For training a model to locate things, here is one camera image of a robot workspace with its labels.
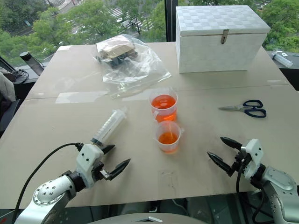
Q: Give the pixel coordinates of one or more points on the black item in bag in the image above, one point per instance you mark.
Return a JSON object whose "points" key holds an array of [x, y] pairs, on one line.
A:
{"points": [[120, 61]]}

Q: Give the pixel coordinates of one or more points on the large clear plastic syringe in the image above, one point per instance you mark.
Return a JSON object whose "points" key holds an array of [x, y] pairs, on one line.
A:
{"points": [[108, 127]]}

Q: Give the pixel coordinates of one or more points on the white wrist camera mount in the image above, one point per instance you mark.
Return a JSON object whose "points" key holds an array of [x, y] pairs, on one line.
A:
{"points": [[87, 158], [254, 149]]}

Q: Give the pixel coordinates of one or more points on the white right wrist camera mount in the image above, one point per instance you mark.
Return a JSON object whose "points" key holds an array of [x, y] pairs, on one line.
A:
{"points": [[254, 149]]}

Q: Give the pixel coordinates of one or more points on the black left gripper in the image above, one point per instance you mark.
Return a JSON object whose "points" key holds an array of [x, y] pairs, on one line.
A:
{"points": [[101, 173]]}

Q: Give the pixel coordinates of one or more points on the grey cloth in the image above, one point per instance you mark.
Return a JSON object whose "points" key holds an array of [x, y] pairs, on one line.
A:
{"points": [[5, 86]]}

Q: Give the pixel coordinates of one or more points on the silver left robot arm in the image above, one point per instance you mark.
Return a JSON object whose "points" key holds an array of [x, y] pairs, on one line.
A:
{"points": [[46, 193]]}

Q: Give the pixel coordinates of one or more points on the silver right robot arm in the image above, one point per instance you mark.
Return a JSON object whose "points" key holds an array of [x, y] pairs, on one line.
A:
{"points": [[280, 179]]}

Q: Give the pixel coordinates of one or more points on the brass box latch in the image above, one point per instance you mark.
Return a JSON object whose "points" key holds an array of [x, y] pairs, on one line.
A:
{"points": [[224, 36]]}

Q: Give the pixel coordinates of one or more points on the small cup orange liquid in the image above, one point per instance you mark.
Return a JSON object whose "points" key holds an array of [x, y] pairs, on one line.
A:
{"points": [[168, 142]]}

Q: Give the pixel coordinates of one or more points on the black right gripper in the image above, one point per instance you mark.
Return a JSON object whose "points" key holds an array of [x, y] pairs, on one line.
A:
{"points": [[240, 163]]}

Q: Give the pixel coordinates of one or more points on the clear plastic bag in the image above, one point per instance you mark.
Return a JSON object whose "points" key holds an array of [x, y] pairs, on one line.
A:
{"points": [[144, 65]]}

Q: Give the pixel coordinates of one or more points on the dark bottle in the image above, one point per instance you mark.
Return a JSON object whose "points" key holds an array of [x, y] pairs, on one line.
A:
{"points": [[32, 61]]}

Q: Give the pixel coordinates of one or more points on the large cup orange liquid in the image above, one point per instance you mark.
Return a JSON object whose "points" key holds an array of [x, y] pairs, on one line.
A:
{"points": [[163, 109]]}

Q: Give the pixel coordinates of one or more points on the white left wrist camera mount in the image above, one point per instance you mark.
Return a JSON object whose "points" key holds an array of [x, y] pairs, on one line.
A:
{"points": [[87, 158]]}

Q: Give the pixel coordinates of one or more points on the black window frame post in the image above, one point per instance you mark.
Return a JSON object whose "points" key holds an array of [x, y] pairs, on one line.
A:
{"points": [[170, 21]]}

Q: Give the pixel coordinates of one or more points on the tan cardboard piece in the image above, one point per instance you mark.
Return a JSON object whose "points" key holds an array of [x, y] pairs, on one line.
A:
{"points": [[116, 50]]}

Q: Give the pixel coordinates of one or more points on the white checkered lidded box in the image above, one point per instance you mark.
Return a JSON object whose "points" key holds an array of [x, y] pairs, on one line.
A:
{"points": [[210, 53]]}

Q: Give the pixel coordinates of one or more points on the clear syringe with blue plunger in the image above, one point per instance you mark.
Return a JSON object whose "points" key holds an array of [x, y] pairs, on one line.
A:
{"points": [[283, 61]]}

